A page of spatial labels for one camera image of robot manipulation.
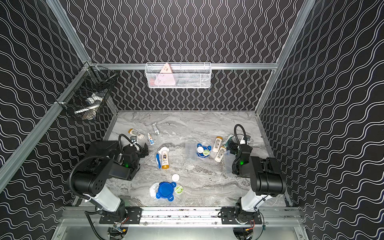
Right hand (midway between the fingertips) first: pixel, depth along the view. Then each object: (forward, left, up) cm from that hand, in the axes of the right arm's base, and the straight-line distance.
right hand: (239, 141), depth 95 cm
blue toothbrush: (-11, +51, -5) cm, 52 cm away
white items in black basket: (+10, +87, +23) cm, 90 cm away
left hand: (-2, +65, +2) cm, 65 cm away
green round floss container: (-5, +21, -5) cm, 23 cm away
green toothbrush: (+4, +6, -3) cm, 8 cm away
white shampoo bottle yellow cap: (-14, +46, -5) cm, 49 cm away
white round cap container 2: (-21, +40, -7) cm, 45 cm away
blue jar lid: (-1, +19, -6) cm, 20 cm away
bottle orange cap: (+10, +71, -4) cm, 72 cm away
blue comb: (+4, +58, -6) cm, 59 cm away
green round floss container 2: (-28, +37, -7) cm, 47 cm away
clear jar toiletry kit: (-9, +7, -6) cm, 13 cm away
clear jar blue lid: (-4, +31, -6) cm, 32 cm away
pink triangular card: (+26, +46, +30) cm, 61 cm away
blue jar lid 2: (-29, +44, -7) cm, 53 cm away
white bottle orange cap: (+2, +13, -4) cm, 14 cm away
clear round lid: (-2, +50, -5) cm, 50 cm away
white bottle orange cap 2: (-7, +13, -5) cm, 16 cm away
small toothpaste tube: (+13, +57, -3) cm, 58 cm away
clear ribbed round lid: (-28, +51, -7) cm, 59 cm away
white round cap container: (-3, +25, -5) cm, 26 cm away
